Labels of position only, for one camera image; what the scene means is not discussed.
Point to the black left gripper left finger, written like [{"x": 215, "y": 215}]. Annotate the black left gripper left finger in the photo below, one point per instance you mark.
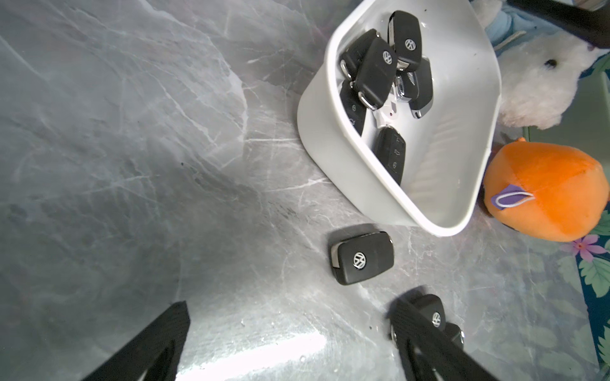
[{"x": 153, "y": 354}]

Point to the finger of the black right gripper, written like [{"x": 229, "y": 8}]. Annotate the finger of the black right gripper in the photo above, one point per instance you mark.
[{"x": 590, "y": 25}]

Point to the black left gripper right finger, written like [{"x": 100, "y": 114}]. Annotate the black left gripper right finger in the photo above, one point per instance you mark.
[{"x": 426, "y": 353}]

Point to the black car key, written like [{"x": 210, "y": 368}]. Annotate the black car key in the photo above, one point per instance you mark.
[
  {"x": 360, "y": 258},
  {"x": 407, "y": 86},
  {"x": 431, "y": 307},
  {"x": 390, "y": 150},
  {"x": 376, "y": 74},
  {"x": 355, "y": 110},
  {"x": 404, "y": 34}
]

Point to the black key with chrome trim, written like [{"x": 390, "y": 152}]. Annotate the black key with chrome trim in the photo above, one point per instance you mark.
[{"x": 455, "y": 334}]

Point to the white plastic storage box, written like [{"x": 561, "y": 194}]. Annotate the white plastic storage box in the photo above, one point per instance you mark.
[{"x": 447, "y": 149}]

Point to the black silver flip key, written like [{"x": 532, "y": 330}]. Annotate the black silver flip key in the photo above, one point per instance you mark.
[{"x": 423, "y": 102}]

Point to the white car key fob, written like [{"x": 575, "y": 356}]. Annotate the white car key fob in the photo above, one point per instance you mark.
[{"x": 388, "y": 114}]

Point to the black car key front isolated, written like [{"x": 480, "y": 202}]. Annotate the black car key front isolated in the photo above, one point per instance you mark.
[{"x": 351, "y": 59}]

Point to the green tissue box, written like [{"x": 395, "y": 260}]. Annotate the green tissue box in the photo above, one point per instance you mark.
[{"x": 585, "y": 125}]

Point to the white plush bunny toy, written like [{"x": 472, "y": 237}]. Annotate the white plush bunny toy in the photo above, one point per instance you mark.
[{"x": 540, "y": 64}]

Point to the orange plush toy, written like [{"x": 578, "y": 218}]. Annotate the orange plush toy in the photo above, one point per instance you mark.
[{"x": 546, "y": 191}]

